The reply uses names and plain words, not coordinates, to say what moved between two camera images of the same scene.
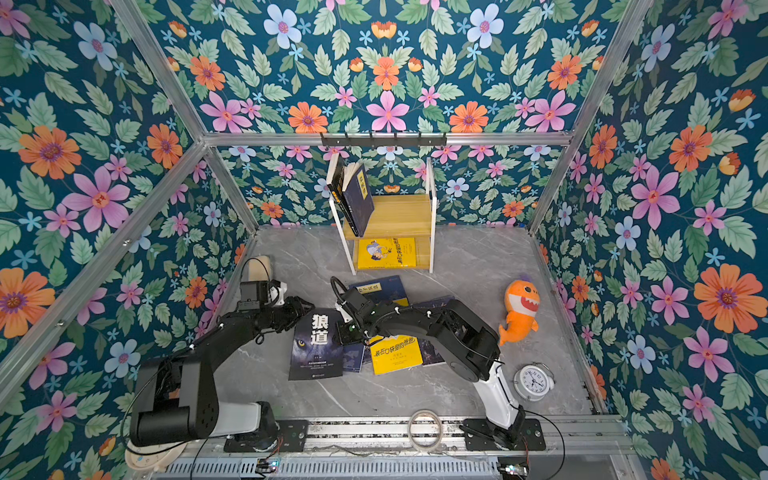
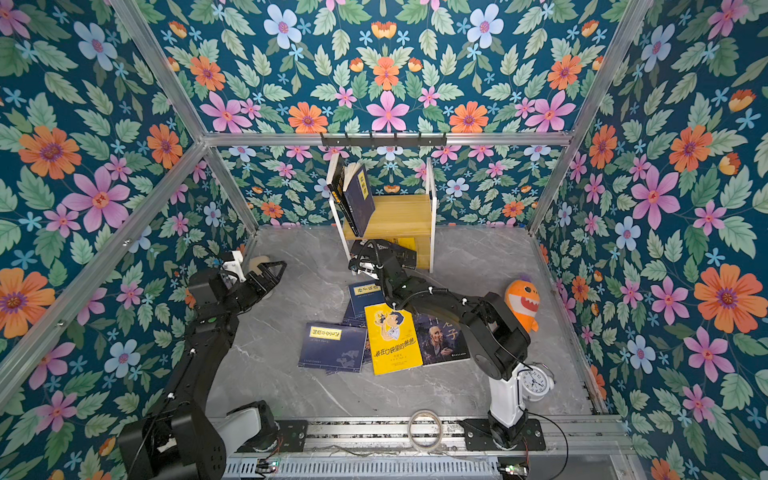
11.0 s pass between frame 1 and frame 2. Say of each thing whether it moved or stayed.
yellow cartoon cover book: stayed
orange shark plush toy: stayed
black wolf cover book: moved
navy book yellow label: stayed
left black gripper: moved
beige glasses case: stayed
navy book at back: stayed
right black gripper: moved
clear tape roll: stayed
